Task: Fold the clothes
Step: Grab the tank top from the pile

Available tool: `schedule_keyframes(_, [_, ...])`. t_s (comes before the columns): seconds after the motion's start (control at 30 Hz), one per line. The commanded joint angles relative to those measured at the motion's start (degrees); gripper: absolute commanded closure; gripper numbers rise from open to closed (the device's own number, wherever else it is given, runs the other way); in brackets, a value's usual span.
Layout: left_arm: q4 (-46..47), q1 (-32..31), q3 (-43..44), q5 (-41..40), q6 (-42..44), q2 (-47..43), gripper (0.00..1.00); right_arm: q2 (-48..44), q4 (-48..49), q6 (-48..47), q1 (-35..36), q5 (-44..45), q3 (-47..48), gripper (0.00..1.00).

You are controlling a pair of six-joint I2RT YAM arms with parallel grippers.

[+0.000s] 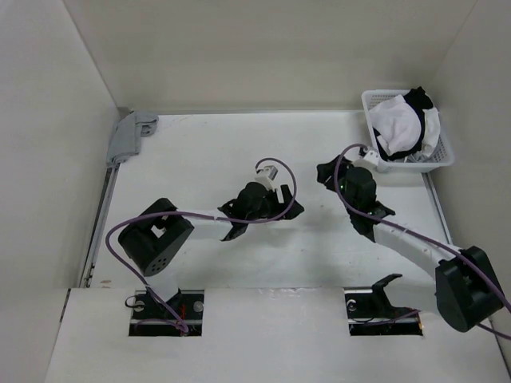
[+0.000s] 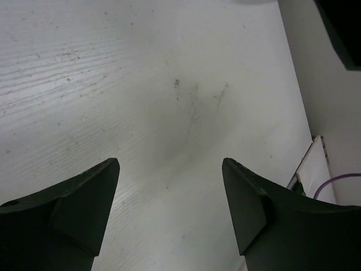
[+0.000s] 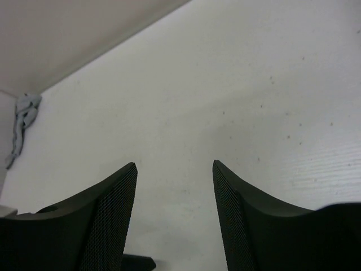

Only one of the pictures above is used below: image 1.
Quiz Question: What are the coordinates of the black tank top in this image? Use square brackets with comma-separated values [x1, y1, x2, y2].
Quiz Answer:
[373, 87, 434, 161]

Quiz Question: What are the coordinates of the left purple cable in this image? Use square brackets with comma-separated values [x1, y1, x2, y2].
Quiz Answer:
[105, 158, 297, 335]

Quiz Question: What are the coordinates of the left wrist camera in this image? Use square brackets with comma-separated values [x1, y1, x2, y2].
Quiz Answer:
[254, 165, 278, 191]

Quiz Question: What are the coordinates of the left metal table rail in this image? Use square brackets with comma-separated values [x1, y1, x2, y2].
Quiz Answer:
[77, 165, 120, 288]

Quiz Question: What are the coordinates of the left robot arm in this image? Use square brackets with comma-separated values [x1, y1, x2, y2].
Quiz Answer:
[117, 181, 304, 318]

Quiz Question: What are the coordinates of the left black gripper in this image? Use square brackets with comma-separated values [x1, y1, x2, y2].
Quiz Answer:
[246, 185, 303, 223]

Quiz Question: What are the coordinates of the metal table rail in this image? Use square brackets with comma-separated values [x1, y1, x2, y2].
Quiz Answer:
[422, 173, 453, 244]
[77, 165, 120, 288]

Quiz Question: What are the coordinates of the purple cable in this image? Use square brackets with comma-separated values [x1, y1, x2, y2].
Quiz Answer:
[105, 158, 297, 335]
[334, 143, 511, 341]

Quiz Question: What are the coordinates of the white tank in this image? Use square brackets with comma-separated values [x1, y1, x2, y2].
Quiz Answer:
[369, 95, 422, 156]
[404, 108, 441, 163]

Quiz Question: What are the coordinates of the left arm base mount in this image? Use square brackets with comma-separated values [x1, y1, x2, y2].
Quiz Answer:
[125, 290, 205, 338]

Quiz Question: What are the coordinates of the right metal table rail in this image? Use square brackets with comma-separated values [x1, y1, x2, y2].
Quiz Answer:
[422, 173, 453, 244]

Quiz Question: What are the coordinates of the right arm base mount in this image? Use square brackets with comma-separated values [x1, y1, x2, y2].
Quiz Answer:
[344, 274, 423, 336]

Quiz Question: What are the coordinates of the white plastic basket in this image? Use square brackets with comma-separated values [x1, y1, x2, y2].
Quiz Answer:
[361, 89, 455, 173]

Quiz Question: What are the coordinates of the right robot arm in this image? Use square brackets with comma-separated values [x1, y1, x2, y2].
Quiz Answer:
[316, 156, 510, 333]

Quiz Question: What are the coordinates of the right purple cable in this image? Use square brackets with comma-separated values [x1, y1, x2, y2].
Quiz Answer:
[334, 143, 511, 341]

